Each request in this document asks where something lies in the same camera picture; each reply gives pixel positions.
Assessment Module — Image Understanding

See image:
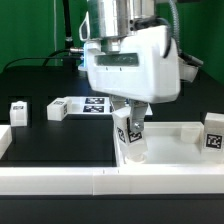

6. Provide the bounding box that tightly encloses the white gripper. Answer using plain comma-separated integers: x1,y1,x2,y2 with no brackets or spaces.
85,25,180,133

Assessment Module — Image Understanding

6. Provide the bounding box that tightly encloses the white square tabletop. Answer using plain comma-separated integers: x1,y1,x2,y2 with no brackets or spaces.
114,122,224,166

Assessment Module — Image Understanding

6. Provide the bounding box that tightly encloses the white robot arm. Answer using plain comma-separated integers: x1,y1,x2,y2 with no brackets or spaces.
79,0,180,133

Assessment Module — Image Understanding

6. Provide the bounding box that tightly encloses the white fiducial marker board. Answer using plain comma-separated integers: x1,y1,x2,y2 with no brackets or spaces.
65,96,154,117

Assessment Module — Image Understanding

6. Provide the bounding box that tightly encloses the black vertical pole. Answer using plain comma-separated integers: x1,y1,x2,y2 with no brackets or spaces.
62,0,75,68

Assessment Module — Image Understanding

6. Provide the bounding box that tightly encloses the white obstacle fence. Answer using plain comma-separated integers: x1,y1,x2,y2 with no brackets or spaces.
0,124,224,196

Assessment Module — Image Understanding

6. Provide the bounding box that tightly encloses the grey corrugated cable conduit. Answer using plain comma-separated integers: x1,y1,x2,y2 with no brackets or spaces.
161,0,204,68

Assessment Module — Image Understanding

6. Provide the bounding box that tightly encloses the black cable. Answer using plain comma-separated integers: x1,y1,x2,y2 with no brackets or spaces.
2,48,84,73

